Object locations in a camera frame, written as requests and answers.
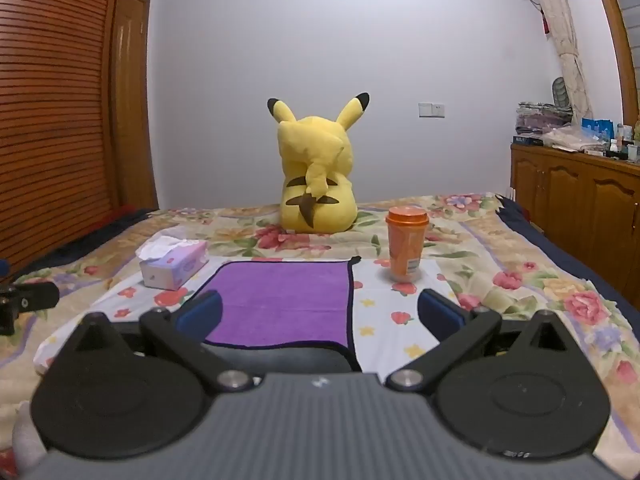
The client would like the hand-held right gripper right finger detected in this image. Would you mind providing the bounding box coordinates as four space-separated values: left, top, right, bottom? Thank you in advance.
386 288 585 392

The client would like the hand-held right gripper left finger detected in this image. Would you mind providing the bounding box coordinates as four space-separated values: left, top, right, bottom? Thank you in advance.
65 289 254 394

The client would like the purple towel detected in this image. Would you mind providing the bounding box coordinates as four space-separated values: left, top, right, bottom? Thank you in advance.
197 256 363 373

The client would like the pink tissue box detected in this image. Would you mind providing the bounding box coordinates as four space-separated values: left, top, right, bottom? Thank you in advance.
137 236 210 291

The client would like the white floral cloth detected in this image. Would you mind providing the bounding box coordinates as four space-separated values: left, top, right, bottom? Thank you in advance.
35 255 466 376

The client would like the orange lidded cup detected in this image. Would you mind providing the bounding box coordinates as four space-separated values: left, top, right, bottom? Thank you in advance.
385 206 430 283

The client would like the floral bedsheet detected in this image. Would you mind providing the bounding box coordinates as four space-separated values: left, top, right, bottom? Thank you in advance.
0 192 640 480

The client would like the wooden louvered wardrobe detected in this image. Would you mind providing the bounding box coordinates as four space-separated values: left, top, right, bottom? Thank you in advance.
0 0 128 281

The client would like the wooden cabinet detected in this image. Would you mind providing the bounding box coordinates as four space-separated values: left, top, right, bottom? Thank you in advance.
510 142 640 281

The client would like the yellow plush toy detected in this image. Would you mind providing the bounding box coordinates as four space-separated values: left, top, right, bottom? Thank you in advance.
266 92 371 234

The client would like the wooden door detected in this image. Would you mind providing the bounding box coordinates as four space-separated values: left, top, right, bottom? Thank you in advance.
110 0 160 211

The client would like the pink bagged cloth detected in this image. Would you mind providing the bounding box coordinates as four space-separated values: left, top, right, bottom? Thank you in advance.
542 125 608 156

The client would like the stack of folded cloths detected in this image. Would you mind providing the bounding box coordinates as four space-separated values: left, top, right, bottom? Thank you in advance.
515 101 573 136

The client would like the blue box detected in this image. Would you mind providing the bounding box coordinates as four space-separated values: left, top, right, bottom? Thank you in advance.
581 118 615 142

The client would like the group of small bottles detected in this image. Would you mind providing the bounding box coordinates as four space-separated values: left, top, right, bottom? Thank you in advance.
606 119 640 162

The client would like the dark hand fan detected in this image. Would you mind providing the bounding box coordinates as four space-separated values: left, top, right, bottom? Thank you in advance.
551 76 571 108

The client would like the beige curtain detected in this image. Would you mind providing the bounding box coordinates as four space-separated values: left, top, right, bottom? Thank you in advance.
520 0 593 126

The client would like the wooden window frame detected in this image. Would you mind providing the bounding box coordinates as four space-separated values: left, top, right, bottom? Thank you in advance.
587 0 640 126

